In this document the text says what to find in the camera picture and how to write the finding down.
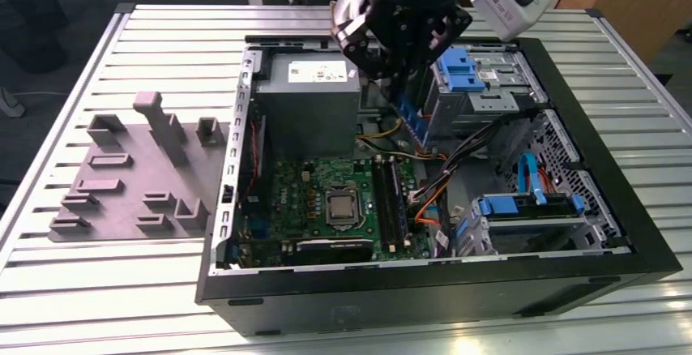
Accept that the metal disk bay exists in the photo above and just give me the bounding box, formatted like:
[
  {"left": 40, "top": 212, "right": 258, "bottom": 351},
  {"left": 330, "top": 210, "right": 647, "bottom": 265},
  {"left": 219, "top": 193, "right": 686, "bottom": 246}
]
[{"left": 475, "top": 212, "right": 632, "bottom": 257}]

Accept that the black wire bundle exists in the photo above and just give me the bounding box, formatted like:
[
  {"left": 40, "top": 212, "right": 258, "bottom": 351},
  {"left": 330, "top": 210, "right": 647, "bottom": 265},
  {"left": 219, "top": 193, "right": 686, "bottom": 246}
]
[{"left": 410, "top": 109, "right": 542, "bottom": 204}]

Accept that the blue flat data wire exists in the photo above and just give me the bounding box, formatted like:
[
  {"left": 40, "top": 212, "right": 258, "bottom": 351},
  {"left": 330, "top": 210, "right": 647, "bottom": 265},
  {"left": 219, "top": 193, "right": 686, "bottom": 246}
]
[{"left": 518, "top": 152, "right": 548, "bottom": 204}]

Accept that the yellow and black wire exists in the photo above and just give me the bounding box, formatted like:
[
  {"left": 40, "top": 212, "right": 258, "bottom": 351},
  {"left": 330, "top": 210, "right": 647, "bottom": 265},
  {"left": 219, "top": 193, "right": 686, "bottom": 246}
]
[{"left": 355, "top": 118, "right": 406, "bottom": 142}]

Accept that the dark office chair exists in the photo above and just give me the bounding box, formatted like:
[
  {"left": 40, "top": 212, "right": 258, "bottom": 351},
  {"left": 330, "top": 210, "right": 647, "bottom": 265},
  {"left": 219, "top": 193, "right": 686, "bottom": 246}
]
[{"left": 0, "top": 0, "right": 70, "bottom": 75}]

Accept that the blue drive carrier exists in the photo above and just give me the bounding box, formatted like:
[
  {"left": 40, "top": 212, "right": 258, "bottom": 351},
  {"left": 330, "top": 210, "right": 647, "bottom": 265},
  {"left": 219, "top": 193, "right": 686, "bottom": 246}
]
[{"left": 438, "top": 49, "right": 487, "bottom": 93}]

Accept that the green motherboard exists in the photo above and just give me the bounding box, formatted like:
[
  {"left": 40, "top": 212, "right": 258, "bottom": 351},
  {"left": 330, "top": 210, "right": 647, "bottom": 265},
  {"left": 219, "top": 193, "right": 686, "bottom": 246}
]
[{"left": 238, "top": 156, "right": 434, "bottom": 267}]

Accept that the black RAM slot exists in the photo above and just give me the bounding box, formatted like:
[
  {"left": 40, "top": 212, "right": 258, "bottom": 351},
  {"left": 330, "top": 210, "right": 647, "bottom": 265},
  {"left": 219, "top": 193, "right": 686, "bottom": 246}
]
[{"left": 371, "top": 158, "right": 395, "bottom": 250}]

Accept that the grey parts rack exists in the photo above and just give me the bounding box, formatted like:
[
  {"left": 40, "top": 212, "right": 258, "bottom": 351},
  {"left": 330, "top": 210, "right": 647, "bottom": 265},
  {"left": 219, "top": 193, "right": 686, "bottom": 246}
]
[{"left": 47, "top": 91, "right": 234, "bottom": 245}]

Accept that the metal drive cage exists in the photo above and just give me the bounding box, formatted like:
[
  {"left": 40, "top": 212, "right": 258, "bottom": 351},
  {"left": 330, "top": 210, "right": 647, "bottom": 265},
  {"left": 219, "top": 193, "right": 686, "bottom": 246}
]
[{"left": 424, "top": 45, "right": 547, "bottom": 137}]

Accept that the grey power supply unit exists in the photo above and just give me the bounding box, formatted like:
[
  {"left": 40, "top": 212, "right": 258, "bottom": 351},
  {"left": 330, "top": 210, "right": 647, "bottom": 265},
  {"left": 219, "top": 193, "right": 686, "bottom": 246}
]
[{"left": 254, "top": 53, "right": 363, "bottom": 160}]

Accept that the black graphics card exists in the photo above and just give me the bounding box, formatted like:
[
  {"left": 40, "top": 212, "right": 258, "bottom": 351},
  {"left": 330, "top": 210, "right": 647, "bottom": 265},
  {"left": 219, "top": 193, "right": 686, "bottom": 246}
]
[{"left": 295, "top": 237, "right": 375, "bottom": 265}]

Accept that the grey chair base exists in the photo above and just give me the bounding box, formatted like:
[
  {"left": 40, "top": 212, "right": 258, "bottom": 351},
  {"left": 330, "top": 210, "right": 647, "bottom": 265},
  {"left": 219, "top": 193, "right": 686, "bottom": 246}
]
[{"left": 0, "top": 85, "right": 27, "bottom": 120}]

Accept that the black PC case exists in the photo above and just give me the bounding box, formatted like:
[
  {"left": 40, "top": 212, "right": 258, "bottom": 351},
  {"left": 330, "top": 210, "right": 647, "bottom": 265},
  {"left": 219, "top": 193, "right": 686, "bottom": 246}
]
[{"left": 194, "top": 34, "right": 684, "bottom": 336}]

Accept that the green RAM stick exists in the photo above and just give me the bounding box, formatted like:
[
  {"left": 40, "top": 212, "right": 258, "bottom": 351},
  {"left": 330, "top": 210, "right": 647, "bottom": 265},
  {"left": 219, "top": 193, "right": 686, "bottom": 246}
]
[{"left": 396, "top": 85, "right": 432, "bottom": 148}]

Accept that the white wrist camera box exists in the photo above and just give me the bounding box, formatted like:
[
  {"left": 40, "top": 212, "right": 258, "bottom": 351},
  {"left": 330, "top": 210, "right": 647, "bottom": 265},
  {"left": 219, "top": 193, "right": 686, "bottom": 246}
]
[{"left": 470, "top": 0, "right": 554, "bottom": 42}]

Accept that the hard disk in blue carrier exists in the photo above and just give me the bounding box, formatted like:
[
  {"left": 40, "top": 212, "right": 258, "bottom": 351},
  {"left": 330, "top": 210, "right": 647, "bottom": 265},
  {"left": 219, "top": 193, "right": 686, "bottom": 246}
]
[{"left": 478, "top": 195, "right": 586, "bottom": 220}]

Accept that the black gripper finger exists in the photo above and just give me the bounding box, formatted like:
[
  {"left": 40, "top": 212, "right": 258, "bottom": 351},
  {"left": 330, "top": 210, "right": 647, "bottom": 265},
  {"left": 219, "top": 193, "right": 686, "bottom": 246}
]
[
  {"left": 330, "top": 4, "right": 412, "bottom": 101},
  {"left": 410, "top": 6, "right": 472, "bottom": 105}
]

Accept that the silver CPU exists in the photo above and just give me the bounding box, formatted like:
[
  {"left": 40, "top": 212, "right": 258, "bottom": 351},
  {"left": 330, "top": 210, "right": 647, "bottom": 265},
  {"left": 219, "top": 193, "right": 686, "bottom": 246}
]
[{"left": 323, "top": 195, "right": 358, "bottom": 220}]

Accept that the orange wire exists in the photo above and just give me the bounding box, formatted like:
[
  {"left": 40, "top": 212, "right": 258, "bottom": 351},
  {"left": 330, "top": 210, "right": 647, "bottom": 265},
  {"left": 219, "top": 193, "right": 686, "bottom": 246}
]
[{"left": 415, "top": 196, "right": 451, "bottom": 226}]

